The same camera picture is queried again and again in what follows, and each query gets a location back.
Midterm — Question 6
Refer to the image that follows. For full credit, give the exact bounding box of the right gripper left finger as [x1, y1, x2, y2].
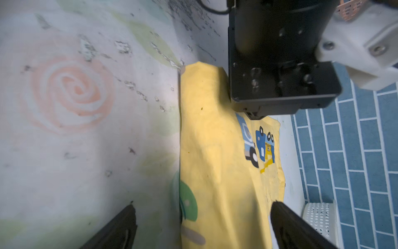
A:
[80, 204, 138, 249]

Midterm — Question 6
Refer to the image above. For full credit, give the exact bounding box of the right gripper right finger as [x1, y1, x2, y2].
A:
[271, 202, 337, 249]

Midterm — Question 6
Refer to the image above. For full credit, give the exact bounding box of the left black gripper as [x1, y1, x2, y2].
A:
[228, 1, 342, 120]

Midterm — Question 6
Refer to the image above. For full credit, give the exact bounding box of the yellow car print pillowcase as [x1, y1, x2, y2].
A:
[179, 62, 286, 249]

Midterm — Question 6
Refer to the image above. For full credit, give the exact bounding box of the white plastic mesh basket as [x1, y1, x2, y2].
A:
[302, 202, 339, 247]

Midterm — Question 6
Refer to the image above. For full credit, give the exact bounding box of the peach desk file organizer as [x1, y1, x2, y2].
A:
[335, 0, 368, 21]

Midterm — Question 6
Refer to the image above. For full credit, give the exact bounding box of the floral table mat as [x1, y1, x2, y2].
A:
[0, 0, 305, 249]

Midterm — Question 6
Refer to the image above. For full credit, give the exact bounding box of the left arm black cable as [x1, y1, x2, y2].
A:
[195, 0, 234, 16]

